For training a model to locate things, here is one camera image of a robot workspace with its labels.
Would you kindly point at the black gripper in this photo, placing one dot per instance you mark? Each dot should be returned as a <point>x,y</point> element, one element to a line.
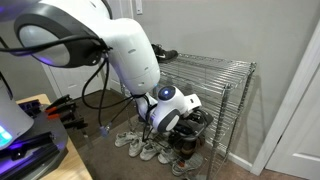
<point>191,119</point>

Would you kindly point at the grey slide slipper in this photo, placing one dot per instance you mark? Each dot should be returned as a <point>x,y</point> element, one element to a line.
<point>186,132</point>
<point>205,119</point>

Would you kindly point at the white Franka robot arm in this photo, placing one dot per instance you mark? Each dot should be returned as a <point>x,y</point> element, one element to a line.
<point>133,56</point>

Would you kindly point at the dark brown shoe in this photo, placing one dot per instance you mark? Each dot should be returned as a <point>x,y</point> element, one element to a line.
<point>186,148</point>

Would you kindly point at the grey sneaker orange accent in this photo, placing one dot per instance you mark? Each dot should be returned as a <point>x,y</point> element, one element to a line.
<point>186,165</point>

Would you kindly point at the black sneaker white swoosh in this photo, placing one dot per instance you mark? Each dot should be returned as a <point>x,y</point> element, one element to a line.
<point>166,54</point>

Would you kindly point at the grey robot mounting plate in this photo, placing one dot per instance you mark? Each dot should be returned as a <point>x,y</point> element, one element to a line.
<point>57,133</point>

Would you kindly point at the white light switch plate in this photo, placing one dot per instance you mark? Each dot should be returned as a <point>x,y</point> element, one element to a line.
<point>139,6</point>

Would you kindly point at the dark blue bracket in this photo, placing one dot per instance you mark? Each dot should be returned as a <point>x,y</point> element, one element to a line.
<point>29,107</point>

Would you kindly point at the black aluminium rail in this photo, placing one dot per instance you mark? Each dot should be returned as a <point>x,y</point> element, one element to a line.
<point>30,140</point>
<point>33,163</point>

